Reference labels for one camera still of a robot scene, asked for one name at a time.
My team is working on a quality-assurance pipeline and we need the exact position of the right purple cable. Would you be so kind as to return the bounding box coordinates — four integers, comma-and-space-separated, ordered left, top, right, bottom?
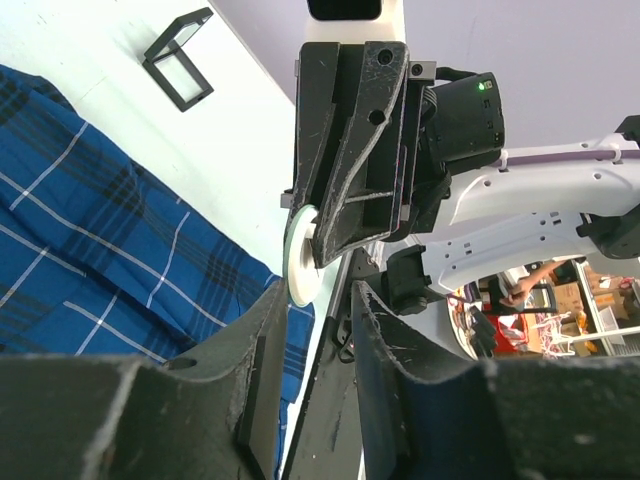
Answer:
499, 147, 640, 169

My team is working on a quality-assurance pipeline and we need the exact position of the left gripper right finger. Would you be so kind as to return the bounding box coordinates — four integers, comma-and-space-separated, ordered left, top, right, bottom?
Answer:
352, 281, 639, 479

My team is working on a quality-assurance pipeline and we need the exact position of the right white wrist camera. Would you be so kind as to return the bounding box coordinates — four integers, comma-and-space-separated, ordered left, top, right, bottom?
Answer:
304, 1, 406, 44

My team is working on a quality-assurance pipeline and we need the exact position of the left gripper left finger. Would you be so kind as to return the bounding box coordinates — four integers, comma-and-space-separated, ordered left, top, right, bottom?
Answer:
1, 281, 288, 479

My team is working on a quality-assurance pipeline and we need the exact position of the black square frame stand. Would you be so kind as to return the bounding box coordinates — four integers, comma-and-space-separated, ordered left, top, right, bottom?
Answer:
141, 7, 214, 112

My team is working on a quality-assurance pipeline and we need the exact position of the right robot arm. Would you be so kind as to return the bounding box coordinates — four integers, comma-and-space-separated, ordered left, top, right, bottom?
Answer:
282, 41, 639, 315

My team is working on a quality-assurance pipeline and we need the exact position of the landscape round brooch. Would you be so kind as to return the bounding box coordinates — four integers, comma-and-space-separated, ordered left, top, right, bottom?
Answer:
283, 205, 324, 307

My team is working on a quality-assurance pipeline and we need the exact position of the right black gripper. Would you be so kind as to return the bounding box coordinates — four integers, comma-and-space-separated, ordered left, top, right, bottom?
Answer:
285, 41, 436, 267

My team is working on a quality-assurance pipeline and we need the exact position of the blue plaid button shirt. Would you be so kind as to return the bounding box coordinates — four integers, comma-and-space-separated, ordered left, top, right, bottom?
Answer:
0, 63, 316, 466

